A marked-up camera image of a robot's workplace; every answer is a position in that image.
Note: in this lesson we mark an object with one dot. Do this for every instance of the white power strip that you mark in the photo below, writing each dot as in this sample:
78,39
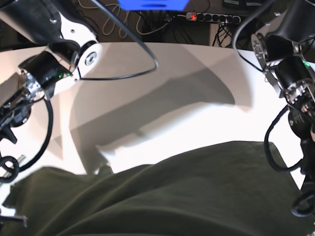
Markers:
213,18

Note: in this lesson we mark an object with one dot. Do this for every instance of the blue plastic bin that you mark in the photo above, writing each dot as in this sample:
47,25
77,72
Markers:
141,5

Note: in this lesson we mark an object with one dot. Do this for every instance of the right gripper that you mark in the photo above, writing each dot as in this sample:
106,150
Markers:
12,169

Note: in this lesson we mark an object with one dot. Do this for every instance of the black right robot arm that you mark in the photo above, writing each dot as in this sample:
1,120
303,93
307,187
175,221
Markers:
71,50

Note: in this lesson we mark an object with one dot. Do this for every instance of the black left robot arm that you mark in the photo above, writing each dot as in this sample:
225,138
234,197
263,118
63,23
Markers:
277,47

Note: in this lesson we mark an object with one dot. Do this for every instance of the green t-shirt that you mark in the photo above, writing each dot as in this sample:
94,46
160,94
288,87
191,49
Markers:
221,190

